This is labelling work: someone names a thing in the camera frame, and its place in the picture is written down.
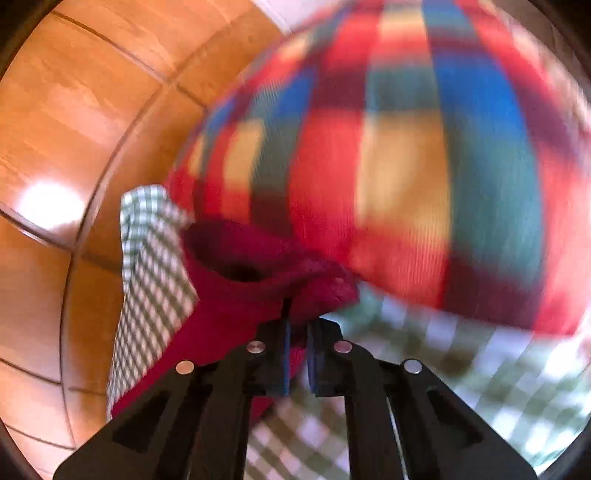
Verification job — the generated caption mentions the crimson knit garment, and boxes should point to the crimson knit garment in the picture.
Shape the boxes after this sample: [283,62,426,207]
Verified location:
[108,219,361,421]

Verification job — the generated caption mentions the wooden panelled wardrobe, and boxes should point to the wooden panelled wardrobe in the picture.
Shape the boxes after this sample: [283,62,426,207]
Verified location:
[0,0,287,480]

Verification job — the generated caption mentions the multicolour checked blanket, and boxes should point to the multicolour checked blanket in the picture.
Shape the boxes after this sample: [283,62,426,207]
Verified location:
[166,0,591,337]

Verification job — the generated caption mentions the green white gingham bedsheet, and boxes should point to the green white gingham bedsheet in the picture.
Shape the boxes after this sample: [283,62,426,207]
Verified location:
[107,185,589,480]

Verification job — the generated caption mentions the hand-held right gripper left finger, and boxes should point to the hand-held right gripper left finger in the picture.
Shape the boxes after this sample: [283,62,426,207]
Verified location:
[53,320,293,480]

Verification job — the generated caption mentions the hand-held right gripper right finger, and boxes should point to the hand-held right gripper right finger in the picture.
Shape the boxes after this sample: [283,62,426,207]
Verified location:
[306,320,539,480]

